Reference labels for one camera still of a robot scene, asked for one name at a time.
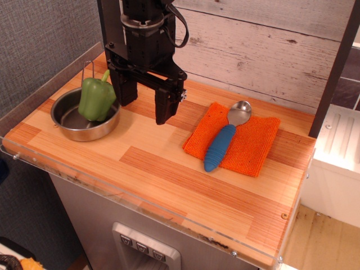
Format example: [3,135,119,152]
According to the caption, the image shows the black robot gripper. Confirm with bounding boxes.
[107,25,188,125]

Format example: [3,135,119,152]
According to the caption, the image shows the green bell pepper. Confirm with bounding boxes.
[78,70,116,122]

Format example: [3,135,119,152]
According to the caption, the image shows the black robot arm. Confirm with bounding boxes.
[105,1,189,125]

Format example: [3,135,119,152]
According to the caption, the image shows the clear acrylic counter guard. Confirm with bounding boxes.
[2,130,315,269]

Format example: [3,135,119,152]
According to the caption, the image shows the orange knitted cloth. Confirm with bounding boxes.
[182,102,281,177]

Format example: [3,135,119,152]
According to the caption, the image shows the grey toy fridge cabinet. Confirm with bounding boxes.
[50,175,255,269]

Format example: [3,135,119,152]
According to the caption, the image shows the silver dispenser panel with buttons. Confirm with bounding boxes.
[112,222,182,269]

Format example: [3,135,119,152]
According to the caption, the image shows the yellow and black toy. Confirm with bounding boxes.
[1,255,44,270]

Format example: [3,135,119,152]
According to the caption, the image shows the dark left vertical post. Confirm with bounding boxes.
[97,0,127,59]

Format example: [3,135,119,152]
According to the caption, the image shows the dark vertical post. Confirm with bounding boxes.
[308,0,359,138]
[97,0,127,59]

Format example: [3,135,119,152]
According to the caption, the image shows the steel pot with wire handle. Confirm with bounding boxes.
[51,73,120,142]

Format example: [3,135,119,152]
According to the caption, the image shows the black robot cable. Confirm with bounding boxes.
[164,0,190,48]

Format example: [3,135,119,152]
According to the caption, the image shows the spoon with blue handle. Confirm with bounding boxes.
[204,101,252,172]

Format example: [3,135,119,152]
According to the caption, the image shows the dark right vertical post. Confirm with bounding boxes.
[308,0,359,138]

